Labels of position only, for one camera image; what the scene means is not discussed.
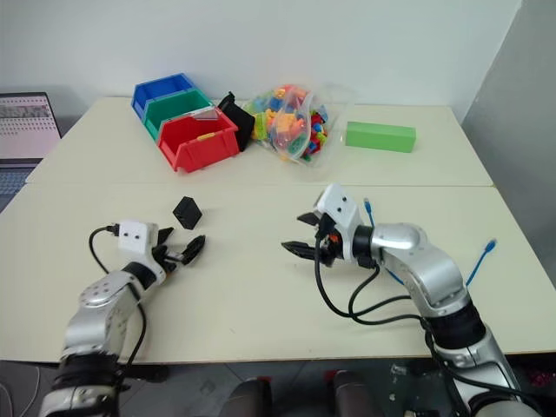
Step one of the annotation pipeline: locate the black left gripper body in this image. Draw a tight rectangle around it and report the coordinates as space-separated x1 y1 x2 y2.
151 242 186 283

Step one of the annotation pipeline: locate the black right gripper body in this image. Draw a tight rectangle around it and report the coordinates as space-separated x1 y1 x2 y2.
313 214 344 268

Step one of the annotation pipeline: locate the small black box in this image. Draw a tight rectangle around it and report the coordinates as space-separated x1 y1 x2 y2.
172 195 205 231

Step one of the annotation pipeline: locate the green rectangular box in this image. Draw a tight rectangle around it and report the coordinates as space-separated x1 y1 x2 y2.
345 120 418 155

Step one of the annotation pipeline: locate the red plastic bin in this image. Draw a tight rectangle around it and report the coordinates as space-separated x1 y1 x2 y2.
157 111 242 175

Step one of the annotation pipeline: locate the clear bag of coloured bricks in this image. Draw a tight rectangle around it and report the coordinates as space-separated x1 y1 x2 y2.
242 82 354 169

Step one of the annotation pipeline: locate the black plastic bin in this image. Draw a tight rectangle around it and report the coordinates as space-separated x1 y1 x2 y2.
215 90 257 153

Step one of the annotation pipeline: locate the green plastic bin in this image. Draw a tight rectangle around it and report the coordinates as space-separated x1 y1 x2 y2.
142 89 215 141

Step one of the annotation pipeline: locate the blue plastic bin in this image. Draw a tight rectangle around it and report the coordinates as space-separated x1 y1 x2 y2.
130 73 195 121

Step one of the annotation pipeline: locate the dark rounded shape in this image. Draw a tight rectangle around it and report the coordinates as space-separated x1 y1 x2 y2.
227 376 274 417

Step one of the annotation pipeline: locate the grey laptop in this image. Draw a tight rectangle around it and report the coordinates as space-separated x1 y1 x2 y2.
0 91 63 215

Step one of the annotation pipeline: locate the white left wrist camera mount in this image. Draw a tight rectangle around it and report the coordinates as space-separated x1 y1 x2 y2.
117 221 168 280

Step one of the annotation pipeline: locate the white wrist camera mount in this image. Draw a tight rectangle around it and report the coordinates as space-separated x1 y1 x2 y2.
117 221 168 280
314 182 364 262

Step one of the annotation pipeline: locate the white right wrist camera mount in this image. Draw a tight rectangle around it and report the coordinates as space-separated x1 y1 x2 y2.
314 182 364 262

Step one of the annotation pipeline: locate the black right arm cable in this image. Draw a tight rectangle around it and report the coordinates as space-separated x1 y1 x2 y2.
313 236 440 345

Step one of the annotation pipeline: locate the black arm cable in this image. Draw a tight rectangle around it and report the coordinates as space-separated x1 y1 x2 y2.
313 236 440 345
89 222 148 368

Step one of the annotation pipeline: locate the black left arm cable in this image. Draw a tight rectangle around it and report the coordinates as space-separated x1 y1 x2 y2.
89 222 148 368

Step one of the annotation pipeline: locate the blue Ethernet cable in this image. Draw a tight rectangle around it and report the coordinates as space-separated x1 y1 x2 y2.
362 197 499 288

